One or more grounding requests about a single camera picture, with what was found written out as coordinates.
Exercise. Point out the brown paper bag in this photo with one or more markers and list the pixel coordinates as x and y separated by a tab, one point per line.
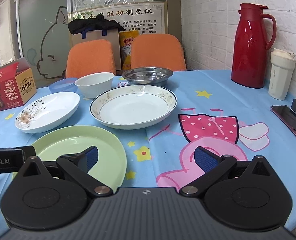
110	35

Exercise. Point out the red cracker box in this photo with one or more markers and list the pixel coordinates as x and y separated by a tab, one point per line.
17	85

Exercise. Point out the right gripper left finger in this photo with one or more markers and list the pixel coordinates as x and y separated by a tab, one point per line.
75	168

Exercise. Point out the white floral oval plate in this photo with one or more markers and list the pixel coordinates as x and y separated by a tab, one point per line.
47	113

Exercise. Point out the right orange chair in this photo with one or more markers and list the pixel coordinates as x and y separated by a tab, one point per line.
157	50

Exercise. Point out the blue translucent bowl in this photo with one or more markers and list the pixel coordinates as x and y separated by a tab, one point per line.
64	85

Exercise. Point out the white gold-rimmed deep plate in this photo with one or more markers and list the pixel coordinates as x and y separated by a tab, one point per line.
133	107

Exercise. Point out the cream tumbler cup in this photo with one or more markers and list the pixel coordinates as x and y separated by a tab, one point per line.
282	67

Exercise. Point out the left orange chair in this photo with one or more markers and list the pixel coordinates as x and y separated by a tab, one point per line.
89	58

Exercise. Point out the orange chair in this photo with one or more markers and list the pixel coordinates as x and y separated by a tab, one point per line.
157	50
89	58

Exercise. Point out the stainless steel bowl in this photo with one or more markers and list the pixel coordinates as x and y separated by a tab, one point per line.
148	76

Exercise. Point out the poster with chinese text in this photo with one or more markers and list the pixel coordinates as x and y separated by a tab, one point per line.
146	17

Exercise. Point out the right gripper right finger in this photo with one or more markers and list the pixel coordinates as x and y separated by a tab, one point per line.
215	168

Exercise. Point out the yellow snack bag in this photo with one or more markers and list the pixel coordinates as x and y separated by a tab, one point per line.
126	38

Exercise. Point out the light green plate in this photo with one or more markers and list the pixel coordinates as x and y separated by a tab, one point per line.
111	163

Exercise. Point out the black cloth on bag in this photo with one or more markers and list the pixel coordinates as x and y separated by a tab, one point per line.
91	24

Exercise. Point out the red thermos jug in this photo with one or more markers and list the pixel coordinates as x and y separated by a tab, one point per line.
255	34

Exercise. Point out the smartphone in pink case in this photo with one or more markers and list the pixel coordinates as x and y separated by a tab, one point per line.
286	115

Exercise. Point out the white ribbed bowl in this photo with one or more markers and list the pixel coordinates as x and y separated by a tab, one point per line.
93	85

